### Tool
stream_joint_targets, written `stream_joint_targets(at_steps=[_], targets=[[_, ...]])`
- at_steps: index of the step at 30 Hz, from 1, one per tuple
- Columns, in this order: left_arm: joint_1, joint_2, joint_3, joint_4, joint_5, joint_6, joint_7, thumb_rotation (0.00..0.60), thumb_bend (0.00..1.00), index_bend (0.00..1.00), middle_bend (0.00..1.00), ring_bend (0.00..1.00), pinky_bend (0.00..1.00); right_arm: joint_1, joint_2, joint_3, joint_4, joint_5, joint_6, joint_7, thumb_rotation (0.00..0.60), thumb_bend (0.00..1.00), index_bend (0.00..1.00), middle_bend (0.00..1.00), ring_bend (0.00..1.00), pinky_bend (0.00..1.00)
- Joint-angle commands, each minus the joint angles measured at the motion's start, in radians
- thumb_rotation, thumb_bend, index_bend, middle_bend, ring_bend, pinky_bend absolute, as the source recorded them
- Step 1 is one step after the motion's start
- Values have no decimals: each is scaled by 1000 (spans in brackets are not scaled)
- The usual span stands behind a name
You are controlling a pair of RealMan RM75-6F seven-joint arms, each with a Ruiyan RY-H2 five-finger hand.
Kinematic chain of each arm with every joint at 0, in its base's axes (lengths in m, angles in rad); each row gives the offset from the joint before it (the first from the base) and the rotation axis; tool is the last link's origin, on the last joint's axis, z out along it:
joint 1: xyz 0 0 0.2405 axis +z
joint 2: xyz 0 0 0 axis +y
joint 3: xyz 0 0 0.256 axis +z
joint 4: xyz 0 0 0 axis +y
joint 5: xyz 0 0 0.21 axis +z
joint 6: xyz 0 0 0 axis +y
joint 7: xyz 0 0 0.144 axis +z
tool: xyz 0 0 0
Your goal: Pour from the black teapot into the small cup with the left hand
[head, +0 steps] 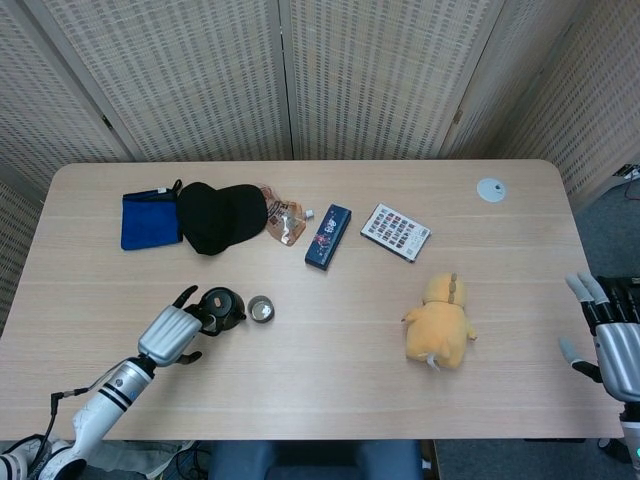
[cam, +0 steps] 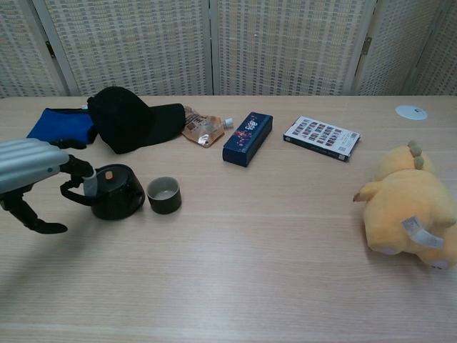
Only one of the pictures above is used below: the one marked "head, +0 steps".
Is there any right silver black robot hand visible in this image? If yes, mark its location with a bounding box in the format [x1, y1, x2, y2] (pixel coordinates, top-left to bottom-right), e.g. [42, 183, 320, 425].
[558, 271, 640, 401]

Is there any white round cable grommet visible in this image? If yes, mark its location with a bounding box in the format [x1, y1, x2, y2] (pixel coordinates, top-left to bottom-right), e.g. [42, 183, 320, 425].
[475, 177, 507, 204]

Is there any blue robot torso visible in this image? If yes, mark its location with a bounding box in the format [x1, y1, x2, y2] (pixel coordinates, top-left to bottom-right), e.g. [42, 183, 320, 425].
[207, 439, 424, 480]

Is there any small dark green teacup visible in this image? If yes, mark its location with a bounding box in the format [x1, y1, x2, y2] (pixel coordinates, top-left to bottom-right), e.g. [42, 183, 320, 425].
[247, 295, 276, 324]

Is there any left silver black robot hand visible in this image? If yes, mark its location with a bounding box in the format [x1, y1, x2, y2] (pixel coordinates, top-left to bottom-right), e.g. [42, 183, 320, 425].
[136, 285, 221, 369]

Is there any grey cable on left arm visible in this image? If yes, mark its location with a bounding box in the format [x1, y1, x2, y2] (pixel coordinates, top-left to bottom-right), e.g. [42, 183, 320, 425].
[27, 364, 129, 476]

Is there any black teapot with loop handle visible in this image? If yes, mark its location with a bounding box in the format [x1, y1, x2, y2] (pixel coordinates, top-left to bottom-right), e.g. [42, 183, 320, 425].
[198, 286, 248, 337]

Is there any olive crumpled cloth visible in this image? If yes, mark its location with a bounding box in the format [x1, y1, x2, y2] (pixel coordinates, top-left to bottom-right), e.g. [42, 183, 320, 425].
[84, 439, 196, 480]

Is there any woven folding screen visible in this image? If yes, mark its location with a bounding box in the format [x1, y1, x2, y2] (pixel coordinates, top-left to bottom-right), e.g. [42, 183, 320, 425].
[0, 0, 640, 336]

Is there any orange spouted drink pouch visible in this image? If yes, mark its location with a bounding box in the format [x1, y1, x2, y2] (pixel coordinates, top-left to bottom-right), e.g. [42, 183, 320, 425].
[261, 184, 315, 248]

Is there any flat box with picture grid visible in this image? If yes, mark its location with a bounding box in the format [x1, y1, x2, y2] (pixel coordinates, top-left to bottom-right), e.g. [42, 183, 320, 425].
[360, 202, 432, 265]

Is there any yellow plush toy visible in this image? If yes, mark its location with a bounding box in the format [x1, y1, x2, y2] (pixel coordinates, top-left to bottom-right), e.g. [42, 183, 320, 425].
[402, 271, 479, 374]

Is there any black baseball cap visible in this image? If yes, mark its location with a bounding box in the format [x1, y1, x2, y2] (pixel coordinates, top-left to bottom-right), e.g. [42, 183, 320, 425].
[176, 181, 269, 257]

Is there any blue folded cloth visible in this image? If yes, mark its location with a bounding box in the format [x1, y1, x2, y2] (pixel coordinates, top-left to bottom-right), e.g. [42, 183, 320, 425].
[120, 179, 184, 251]

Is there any long navy blue box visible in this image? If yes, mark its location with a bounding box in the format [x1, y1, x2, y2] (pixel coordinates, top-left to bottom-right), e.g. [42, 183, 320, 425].
[304, 203, 353, 274]

